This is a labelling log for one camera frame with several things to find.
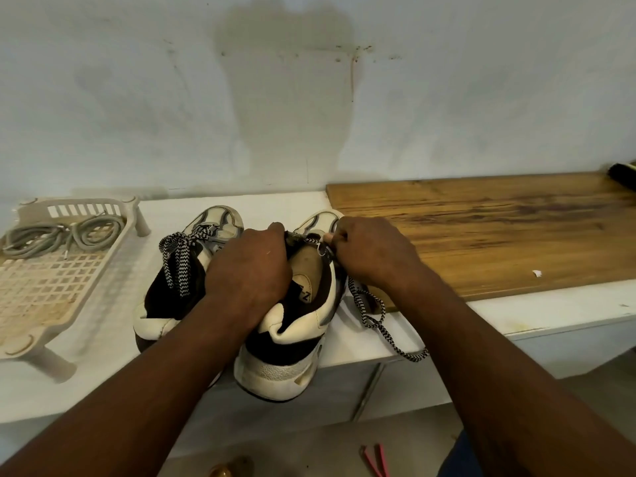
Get person's right hand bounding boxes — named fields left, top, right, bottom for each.
left=324, top=216, right=431, bottom=295

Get person's left hand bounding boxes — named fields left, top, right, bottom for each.
left=205, top=222, right=294, bottom=329

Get black white checkered shoelace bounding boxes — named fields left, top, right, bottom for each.
left=286, top=232, right=429, bottom=363
left=158, top=224, right=220, bottom=298

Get cream and brown sneaker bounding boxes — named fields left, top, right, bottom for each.
left=234, top=209, right=349, bottom=403
left=132, top=205, right=245, bottom=354

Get person's right forearm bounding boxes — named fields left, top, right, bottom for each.
left=382, top=270, right=636, bottom=477

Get person's left forearm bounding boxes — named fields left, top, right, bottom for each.
left=0, top=292, right=271, bottom=477

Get brown wooden board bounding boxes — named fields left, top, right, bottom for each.
left=326, top=172, right=636, bottom=314

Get grey shoelace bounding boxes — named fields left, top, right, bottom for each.
left=2, top=223, right=69, bottom=260
left=64, top=214, right=128, bottom=260

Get brown round object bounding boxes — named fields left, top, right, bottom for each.
left=208, top=455, right=254, bottom=477

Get beige plastic lattice rack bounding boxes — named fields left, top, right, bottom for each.
left=0, top=196, right=151, bottom=384

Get person's blue trousers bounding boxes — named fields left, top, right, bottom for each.
left=437, top=429, right=486, bottom=477

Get black brush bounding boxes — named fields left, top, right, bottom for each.
left=607, top=162, right=636, bottom=192

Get grey metal table bracket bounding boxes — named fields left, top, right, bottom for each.
left=350, top=362, right=386, bottom=423

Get pink handled tool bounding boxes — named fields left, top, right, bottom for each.
left=360, top=443, right=391, bottom=477

